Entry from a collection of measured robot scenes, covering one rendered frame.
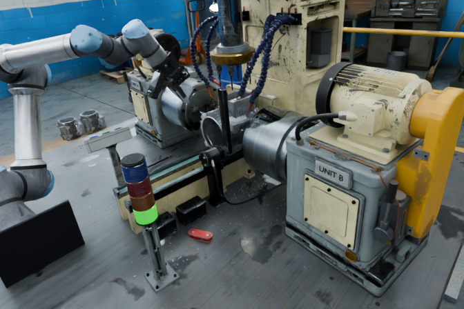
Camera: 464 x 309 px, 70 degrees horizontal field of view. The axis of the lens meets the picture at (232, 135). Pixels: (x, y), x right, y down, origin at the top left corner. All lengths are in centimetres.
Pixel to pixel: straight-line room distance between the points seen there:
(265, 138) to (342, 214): 35
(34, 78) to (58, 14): 554
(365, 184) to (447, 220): 55
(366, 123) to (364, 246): 34
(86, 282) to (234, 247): 46
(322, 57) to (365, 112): 70
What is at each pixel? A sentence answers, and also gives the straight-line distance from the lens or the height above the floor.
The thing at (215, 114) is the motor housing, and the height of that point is 111.
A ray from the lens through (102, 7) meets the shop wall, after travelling 727.
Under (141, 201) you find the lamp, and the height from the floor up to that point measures 111.
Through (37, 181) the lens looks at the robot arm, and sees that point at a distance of 138.
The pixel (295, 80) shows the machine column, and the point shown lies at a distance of 137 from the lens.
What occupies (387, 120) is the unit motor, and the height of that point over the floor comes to 127.
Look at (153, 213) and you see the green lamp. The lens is 92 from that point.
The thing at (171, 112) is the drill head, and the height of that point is 105.
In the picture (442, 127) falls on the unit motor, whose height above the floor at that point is 129.
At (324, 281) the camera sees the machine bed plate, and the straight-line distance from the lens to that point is 106.
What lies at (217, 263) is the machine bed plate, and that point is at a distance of 110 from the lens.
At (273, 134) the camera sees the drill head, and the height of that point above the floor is 113.
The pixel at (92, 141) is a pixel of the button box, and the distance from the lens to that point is 137.
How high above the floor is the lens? 161
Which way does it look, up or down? 26 degrees down
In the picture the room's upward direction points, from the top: 5 degrees counter-clockwise
